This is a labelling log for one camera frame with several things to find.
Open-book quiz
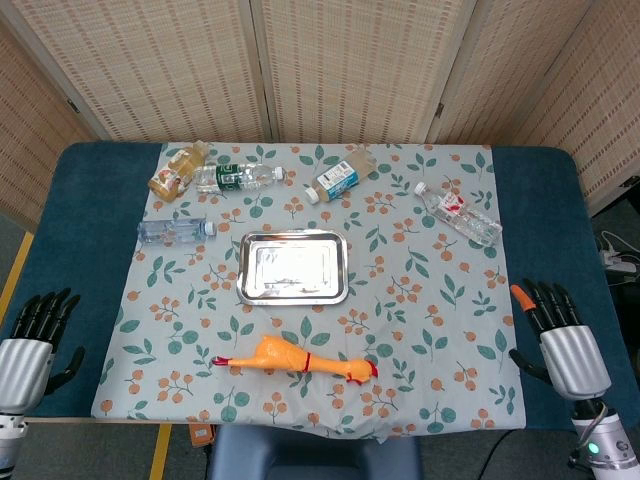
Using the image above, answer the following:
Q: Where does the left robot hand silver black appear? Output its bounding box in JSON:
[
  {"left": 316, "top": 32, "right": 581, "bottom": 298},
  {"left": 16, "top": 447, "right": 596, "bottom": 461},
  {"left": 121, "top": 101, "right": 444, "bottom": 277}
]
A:
[{"left": 0, "top": 287, "right": 86, "bottom": 416}]

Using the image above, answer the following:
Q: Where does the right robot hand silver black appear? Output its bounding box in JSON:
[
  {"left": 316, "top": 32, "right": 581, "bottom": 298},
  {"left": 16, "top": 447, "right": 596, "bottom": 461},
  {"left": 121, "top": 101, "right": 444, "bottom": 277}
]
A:
[{"left": 508, "top": 278, "right": 612, "bottom": 401}]

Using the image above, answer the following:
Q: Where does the orange rubber toy chicken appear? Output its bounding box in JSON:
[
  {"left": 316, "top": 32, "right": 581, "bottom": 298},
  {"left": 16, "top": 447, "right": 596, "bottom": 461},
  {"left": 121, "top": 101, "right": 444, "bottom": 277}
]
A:
[{"left": 211, "top": 333, "right": 380, "bottom": 385}]

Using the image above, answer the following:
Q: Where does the rectangular metal tray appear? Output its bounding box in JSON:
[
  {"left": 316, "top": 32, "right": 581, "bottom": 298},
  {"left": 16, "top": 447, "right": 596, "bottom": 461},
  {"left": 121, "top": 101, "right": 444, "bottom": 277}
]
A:
[{"left": 235, "top": 230, "right": 350, "bottom": 307}]

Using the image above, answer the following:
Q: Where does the white power strip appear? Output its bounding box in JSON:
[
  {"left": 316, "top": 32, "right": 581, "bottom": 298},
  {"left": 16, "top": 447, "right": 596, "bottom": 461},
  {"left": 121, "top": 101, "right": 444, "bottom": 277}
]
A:
[{"left": 599, "top": 247, "right": 639, "bottom": 274}]

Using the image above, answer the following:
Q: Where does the floral leaf print tablecloth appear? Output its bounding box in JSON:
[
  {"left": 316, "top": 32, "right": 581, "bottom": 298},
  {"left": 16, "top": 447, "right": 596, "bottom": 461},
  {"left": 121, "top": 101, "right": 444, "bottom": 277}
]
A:
[{"left": 89, "top": 142, "right": 527, "bottom": 444}]

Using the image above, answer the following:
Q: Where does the blue padded table cover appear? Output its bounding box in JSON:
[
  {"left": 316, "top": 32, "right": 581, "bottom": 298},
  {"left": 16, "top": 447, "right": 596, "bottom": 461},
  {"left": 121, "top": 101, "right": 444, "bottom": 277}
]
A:
[{"left": 0, "top": 141, "right": 640, "bottom": 434}]

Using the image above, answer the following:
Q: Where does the red label water bottle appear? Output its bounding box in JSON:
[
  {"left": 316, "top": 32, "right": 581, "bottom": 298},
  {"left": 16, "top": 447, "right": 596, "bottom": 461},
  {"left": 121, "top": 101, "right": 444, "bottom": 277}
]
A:
[{"left": 412, "top": 181, "right": 504, "bottom": 248}]

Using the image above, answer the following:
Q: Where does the orange tag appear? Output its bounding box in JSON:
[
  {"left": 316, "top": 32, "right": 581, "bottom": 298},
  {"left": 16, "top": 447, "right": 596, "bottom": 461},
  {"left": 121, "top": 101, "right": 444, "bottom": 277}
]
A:
[{"left": 188, "top": 423, "right": 217, "bottom": 446}]

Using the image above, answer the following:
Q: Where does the square clear water bottle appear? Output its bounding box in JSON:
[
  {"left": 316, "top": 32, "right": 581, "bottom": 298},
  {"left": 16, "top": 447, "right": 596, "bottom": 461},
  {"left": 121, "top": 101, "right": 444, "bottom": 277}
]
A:
[{"left": 136, "top": 216, "right": 217, "bottom": 246}]

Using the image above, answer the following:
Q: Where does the woven folding screen panel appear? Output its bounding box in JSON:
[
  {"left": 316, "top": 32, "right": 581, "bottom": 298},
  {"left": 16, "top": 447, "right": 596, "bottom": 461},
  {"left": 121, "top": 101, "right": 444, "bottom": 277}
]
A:
[
  {"left": 427, "top": 0, "right": 596, "bottom": 149},
  {"left": 0, "top": 24, "right": 91, "bottom": 231},
  {"left": 249, "top": 0, "right": 479, "bottom": 146},
  {"left": 514, "top": 0, "right": 640, "bottom": 216},
  {"left": 0, "top": 0, "right": 274, "bottom": 144}
]

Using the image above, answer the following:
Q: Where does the yellow juice bottle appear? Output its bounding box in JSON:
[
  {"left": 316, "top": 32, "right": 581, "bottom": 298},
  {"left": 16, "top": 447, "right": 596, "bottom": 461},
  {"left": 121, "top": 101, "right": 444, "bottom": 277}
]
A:
[{"left": 147, "top": 139, "right": 210, "bottom": 204}]

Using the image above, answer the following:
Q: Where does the blue padded seat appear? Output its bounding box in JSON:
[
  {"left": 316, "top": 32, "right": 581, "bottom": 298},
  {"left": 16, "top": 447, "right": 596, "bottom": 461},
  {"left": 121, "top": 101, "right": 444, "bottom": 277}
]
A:
[{"left": 207, "top": 424, "right": 424, "bottom": 480}]

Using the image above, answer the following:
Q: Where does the green label water bottle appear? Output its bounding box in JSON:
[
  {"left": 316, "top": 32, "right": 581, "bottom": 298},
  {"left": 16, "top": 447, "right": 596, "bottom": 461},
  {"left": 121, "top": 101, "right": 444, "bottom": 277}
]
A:
[{"left": 193, "top": 162, "right": 286, "bottom": 195}]

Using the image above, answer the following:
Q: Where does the blue white label drink bottle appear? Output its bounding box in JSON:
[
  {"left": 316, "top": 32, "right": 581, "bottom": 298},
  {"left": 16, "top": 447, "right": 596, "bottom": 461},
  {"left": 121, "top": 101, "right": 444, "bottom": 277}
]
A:
[{"left": 304, "top": 147, "right": 379, "bottom": 205}]

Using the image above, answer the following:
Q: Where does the white cable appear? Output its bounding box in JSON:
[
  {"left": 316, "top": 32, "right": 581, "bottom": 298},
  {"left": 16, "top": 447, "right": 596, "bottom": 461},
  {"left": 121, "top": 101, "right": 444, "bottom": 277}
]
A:
[{"left": 597, "top": 229, "right": 632, "bottom": 257}]

